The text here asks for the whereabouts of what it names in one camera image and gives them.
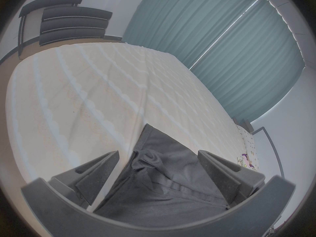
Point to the blue-green curtain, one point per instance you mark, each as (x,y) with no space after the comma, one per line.
(177,21)
(251,65)

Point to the black T-shirt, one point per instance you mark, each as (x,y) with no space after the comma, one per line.
(160,176)

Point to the white printed pillow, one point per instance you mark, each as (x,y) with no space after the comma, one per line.
(250,142)

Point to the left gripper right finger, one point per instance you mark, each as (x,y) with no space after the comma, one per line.
(227,176)

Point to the grey bedside table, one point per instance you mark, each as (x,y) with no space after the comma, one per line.
(243,125)

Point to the white printed pyjama garment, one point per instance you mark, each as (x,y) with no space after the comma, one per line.
(240,160)

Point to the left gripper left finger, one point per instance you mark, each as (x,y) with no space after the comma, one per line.
(96,176)

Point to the bed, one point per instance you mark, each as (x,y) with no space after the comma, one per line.
(98,95)

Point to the black chest of drawers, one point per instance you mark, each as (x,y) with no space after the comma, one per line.
(74,23)

